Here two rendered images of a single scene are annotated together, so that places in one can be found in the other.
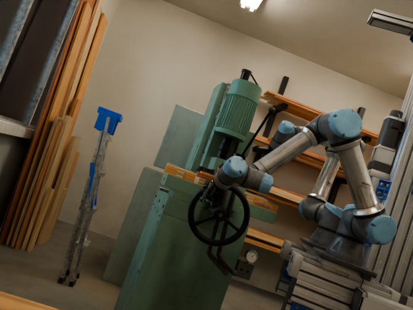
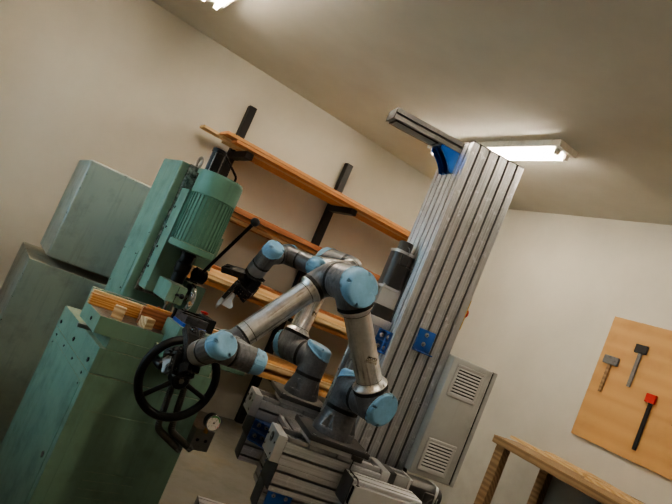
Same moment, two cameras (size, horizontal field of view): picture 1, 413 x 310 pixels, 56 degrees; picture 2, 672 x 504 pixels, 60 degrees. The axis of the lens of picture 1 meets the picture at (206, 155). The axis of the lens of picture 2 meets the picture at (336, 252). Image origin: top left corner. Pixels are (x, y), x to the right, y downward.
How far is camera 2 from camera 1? 52 cm
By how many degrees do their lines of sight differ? 25
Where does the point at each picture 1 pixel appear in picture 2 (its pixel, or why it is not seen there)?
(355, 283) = (344, 464)
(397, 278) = (385, 445)
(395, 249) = not seen: hidden behind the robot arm
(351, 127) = (366, 294)
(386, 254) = not seen: hidden behind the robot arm
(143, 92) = (13, 99)
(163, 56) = (53, 41)
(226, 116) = (190, 225)
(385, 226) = (387, 406)
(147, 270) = (59, 454)
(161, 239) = (83, 409)
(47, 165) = not seen: outside the picture
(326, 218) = (308, 362)
